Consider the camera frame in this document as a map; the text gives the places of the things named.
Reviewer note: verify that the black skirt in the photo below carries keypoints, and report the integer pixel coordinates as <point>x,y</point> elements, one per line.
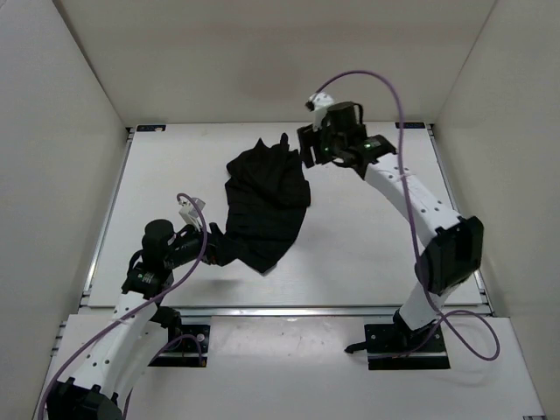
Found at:
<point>267,197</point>

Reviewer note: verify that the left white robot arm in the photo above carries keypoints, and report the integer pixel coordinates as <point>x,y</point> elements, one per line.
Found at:
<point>97,380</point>

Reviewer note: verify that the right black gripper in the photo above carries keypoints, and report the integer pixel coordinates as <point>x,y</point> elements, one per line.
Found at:
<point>308,139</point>

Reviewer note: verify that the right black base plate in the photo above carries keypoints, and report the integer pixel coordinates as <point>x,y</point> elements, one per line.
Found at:
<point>386,350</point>

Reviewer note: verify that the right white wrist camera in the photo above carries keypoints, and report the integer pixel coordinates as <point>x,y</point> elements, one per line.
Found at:
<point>318,104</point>

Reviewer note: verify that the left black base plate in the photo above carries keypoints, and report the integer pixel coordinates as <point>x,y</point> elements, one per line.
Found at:
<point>188,345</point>

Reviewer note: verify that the blue corner label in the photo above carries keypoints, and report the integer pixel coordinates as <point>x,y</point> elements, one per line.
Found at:
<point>410,125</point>
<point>150,128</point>

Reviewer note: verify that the right blue corner label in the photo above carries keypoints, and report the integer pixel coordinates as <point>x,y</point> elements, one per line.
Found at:
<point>410,125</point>

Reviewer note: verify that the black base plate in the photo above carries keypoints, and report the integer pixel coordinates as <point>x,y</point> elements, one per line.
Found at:
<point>386,350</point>
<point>188,345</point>

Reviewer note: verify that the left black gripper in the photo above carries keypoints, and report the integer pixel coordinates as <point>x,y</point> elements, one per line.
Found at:
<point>213,243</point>

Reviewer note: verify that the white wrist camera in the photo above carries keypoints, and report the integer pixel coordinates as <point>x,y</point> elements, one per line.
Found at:
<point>188,212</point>
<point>318,104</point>

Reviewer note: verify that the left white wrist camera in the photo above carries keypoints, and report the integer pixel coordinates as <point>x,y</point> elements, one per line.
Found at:
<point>188,212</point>

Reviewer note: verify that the left blue corner label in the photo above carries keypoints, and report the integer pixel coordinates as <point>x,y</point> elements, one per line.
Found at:
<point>150,128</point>

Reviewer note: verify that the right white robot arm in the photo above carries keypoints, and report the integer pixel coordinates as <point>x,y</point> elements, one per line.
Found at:
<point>449,244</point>

